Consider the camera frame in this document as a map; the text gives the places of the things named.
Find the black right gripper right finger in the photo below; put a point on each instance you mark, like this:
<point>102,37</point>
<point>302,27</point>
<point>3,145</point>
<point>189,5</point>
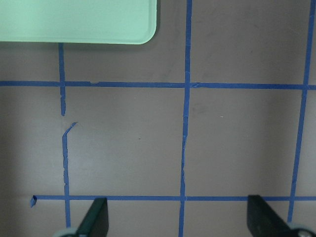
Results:
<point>262,220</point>

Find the mint green serving tray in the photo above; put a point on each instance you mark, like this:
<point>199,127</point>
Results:
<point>78,21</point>

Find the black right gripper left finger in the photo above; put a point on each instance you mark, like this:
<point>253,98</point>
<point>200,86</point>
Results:
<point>96,220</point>

